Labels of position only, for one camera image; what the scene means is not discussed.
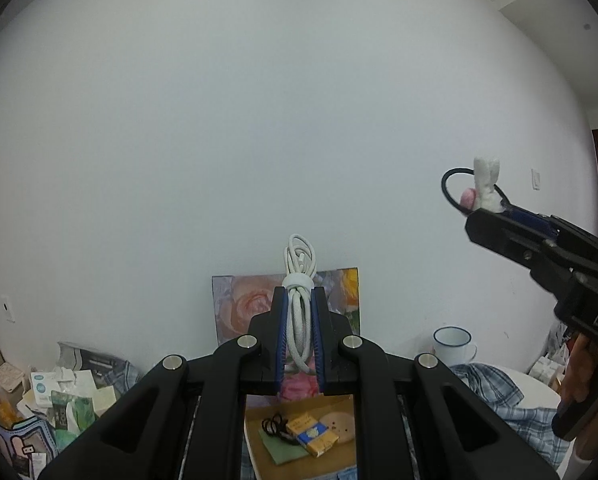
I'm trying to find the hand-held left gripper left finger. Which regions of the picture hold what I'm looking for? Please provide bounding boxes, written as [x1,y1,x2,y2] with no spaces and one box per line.
[38,286,286,480]

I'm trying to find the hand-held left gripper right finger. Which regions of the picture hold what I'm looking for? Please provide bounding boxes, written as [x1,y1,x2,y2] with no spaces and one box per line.
[311,287,562,480]

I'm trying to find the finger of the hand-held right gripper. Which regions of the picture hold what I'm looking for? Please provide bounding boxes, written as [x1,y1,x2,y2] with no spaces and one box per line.
[465,208,562,273]
[499,205,562,238]

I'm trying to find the white cable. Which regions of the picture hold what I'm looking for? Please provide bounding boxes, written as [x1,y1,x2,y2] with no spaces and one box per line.
[283,232,320,376]

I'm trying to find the black hair tie with bunny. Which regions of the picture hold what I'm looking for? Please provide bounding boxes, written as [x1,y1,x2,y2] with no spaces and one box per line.
[441,156,512,218]

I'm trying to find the cardboard box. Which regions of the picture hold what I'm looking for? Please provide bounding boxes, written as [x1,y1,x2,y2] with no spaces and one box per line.
[244,394,358,480]

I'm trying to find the person's right forearm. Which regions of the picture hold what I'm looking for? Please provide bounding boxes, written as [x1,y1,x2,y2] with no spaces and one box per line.
[561,390,598,480]

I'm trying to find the person's right hand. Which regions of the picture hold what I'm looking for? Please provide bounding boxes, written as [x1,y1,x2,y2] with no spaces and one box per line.
[559,332,598,406]

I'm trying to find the floral picture board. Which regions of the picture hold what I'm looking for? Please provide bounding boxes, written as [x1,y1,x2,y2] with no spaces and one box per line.
[212,267,360,401]

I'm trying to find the small white boxes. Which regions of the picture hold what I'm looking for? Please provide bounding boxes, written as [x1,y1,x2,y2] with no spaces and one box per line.
[526,350,570,391]

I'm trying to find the yellow small box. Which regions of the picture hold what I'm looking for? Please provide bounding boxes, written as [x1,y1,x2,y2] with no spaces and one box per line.
[285,412,340,457]

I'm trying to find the green felt sheet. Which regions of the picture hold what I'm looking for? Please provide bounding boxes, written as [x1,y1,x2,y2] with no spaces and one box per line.
[259,430,310,466]

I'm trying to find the white enamel mug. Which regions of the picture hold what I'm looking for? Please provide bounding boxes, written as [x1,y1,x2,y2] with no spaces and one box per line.
[433,326,478,365]

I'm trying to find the blue plaid shirt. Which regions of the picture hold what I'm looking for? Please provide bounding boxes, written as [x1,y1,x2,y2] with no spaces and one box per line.
[446,362,572,468]
[99,357,144,391]

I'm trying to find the green packet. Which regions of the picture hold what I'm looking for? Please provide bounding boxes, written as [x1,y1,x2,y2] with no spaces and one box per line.
[51,392,97,433]

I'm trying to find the white box with teal label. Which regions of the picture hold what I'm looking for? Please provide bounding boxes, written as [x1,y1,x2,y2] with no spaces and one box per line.
[29,372,54,408]

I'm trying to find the blue patterned bag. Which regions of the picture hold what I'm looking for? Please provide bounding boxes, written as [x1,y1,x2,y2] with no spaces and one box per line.
[0,415,57,478]

